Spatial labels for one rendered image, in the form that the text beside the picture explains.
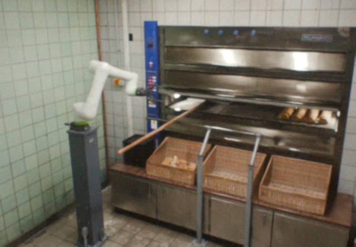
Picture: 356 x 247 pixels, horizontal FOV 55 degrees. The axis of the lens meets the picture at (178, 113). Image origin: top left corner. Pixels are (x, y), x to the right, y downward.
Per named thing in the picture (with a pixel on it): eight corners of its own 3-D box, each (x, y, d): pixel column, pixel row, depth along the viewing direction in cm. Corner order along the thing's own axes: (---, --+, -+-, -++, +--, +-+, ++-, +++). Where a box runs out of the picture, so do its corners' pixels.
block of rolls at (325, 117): (288, 105, 400) (288, 100, 399) (332, 110, 379) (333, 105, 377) (277, 119, 348) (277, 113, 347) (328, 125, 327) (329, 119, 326)
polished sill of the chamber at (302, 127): (167, 110, 397) (167, 107, 396) (336, 133, 318) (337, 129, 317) (164, 112, 392) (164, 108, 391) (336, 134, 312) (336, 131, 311)
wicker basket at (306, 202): (270, 178, 351) (272, 153, 344) (329, 191, 326) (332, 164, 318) (257, 200, 310) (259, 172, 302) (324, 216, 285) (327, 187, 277)
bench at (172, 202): (138, 192, 442) (136, 151, 426) (344, 247, 335) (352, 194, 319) (110, 214, 394) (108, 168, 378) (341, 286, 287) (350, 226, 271)
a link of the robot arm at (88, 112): (83, 120, 289) (102, 60, 289) (74, 116, 301) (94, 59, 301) (96, 123, 298) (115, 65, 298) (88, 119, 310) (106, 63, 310)
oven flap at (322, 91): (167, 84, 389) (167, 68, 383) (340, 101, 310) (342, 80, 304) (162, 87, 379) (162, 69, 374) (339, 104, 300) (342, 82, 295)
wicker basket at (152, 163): (167, 158, 404) (166, 136, 397) (211, 166, 380) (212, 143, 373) (145, 174, 362) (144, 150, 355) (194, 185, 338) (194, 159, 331)
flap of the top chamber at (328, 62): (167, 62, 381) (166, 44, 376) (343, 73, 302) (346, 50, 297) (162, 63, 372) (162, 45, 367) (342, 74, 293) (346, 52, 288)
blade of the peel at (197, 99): (228, 104, 404) (228, 102, 403) (187, 100, 428) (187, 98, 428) (238, 98, 435) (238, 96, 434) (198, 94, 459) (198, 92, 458)
